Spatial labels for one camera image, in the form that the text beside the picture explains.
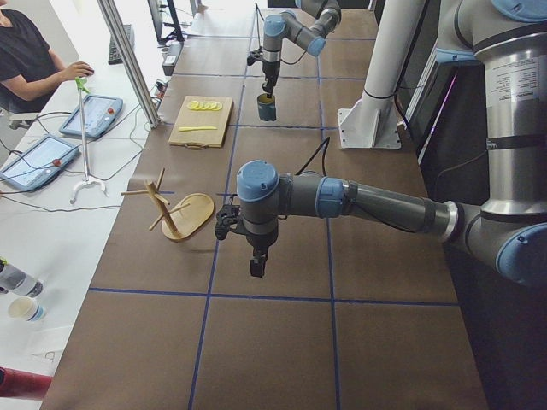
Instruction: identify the teach pendant tablet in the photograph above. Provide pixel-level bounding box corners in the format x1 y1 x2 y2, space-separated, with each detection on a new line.
59 95 123 138
1 134 79 192

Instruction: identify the red object at edge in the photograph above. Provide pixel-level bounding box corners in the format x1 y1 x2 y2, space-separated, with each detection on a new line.
1 367 52 401

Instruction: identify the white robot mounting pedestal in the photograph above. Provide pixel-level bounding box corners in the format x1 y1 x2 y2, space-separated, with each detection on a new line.
338 0 426 149

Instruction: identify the black keyboard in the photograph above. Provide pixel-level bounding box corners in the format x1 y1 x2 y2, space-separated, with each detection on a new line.
108 24 133 66

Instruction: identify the wooden cup storage rack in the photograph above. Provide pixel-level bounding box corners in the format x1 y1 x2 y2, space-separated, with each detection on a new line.
121 167 215 242

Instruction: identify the clear water bottle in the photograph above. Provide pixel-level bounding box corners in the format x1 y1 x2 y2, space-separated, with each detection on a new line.
1 258 44 297

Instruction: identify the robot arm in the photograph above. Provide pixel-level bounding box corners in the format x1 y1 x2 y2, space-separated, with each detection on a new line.
215 1 546 286
258 1 342 97

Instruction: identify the white stand with green clip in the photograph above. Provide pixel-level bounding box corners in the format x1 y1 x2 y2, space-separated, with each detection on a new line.
69 77 107 205

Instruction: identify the wooden cutting board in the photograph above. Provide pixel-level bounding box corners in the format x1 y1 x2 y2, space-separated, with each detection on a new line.
168 95 233 149

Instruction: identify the blue ribbed cup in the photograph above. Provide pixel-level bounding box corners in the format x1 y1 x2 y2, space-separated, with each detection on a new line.
256 93 277 122

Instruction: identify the person in black shirt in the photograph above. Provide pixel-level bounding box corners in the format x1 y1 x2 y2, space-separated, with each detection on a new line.
1 1 69 114

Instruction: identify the near teach pendant tablet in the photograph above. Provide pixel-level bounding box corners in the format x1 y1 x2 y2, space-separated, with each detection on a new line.
1 134 79 192

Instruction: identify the far teach pendant tablet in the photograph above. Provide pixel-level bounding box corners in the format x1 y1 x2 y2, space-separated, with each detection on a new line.
59 95 123 138

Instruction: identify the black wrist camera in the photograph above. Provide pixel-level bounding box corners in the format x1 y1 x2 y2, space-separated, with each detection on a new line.
215 203 244 241

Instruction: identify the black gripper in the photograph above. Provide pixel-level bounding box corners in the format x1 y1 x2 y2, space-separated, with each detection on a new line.
262 61 279 92
246 233 276 278

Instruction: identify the white paper cup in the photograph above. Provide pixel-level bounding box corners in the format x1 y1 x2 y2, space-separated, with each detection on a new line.
8 296 45 322

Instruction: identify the yellow plastic knife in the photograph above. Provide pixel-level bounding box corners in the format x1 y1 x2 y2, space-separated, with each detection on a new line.
178 126 218 132

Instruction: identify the person's hand on mouse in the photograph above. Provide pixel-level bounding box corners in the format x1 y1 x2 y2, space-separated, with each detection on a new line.
62 61 95 81

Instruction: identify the aluminium frame post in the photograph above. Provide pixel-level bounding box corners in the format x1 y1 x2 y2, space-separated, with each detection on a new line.
97 0 161 129

